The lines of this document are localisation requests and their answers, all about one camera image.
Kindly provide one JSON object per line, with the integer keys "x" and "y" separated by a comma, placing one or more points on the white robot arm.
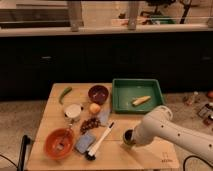
{"x": 158, "y": 123}

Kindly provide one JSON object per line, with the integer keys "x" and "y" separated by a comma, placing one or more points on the green plastic tray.
{"x": 126, "y": 91}

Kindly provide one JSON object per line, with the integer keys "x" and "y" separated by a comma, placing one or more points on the dark red bowl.
{"x": 98, "y": 94}

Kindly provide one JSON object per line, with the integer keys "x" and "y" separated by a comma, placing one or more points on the orange fruit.
{"x": 94, "y": 108}

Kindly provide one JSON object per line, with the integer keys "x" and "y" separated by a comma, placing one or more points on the light blue cloth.
{"x": 103, "y": 117}

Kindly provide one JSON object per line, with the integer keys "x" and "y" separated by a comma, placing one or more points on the bunch of dark grapes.
{"x": 89, "y": 124}

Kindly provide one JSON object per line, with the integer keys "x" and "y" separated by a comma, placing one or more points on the white cup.
{"x": 73, "y": 112}

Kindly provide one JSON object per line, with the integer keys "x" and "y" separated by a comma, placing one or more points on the wooden table board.
{"x": 112, "y": 155}

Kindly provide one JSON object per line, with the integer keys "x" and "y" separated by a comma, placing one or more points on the blue sponge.
{"x": 84, "y": 142}

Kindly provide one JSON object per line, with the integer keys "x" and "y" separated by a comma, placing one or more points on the white dish brush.
{"x": 91, "y": 151}

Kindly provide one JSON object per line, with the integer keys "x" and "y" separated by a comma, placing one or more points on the orange bowl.
{"x": 59, "y": 143}

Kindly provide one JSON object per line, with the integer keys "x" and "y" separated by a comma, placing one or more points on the black cable stand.
{"x": 24, "y": 144}

